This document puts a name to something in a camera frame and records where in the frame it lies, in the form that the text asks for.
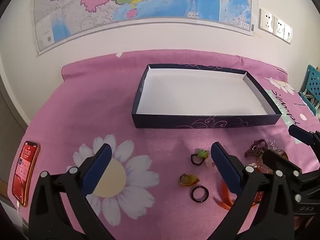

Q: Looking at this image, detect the red smartphone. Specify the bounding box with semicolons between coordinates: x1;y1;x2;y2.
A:
12;141;40;207

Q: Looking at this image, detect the teal perforated basket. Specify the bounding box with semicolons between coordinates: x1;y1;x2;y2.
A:
299;64;320;120

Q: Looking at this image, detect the navy box with white inside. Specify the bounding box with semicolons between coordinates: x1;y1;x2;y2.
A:
132;64;282;129

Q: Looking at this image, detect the green flower black hair tie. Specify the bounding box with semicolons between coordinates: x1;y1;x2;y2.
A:
190;149;209;166

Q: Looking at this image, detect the white wall socket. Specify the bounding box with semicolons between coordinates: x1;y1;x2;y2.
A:
259;8;275;34
284;25;293;44
274;16;285;37

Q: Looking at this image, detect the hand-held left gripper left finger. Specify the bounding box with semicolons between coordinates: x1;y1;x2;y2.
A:
29;143;115;240

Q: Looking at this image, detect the orange smartwatch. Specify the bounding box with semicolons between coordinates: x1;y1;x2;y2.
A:
213;162;264;210

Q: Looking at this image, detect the black ring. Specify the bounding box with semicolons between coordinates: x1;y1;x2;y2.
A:
189;185;209;202

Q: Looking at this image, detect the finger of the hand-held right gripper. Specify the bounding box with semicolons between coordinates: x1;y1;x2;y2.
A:
288;125;320;153
262;149;303;178

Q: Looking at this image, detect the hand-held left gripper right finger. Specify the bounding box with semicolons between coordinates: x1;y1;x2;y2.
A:
211;142;295;240

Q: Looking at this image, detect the tortoiseshell bangle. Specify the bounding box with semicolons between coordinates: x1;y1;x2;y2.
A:
275;149;289;160

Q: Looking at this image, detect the purple bead bracelet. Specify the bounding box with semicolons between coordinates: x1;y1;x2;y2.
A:
245;138;268;158

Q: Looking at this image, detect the colourful wall map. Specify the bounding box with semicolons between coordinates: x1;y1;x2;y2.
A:
34;0;253;55

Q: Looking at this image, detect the white charging cable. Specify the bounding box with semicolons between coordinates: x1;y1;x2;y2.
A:
16;201;28;230

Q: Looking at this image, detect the grey wardrobe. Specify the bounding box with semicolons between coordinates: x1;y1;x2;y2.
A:
0;75;32;205

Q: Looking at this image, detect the pink floral blanket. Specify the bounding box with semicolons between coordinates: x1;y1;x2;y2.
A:
12;49;320;240

